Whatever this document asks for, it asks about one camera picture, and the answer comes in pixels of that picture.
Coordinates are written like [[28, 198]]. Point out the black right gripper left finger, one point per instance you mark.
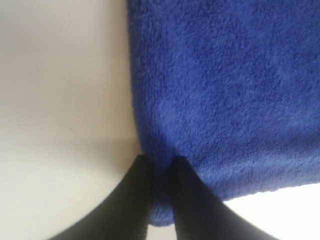
[[124, 214]]

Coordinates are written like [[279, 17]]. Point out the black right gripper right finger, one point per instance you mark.
[[199, 214]]

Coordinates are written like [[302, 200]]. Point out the blue microfibre towel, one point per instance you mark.
[[234, 86]]

